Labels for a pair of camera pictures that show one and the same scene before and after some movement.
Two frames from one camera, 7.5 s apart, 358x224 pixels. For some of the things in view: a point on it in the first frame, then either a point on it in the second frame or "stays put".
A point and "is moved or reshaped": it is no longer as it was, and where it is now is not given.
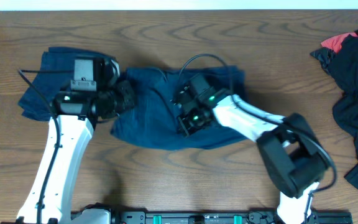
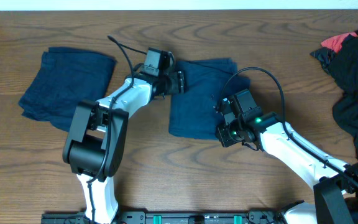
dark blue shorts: [153, 122] is moved or reshaped
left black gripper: [124, 89] → [178, 84]
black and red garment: [350, 61] stays put
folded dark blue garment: [50, 83] stays put
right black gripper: [186, 129] → [224, 137]
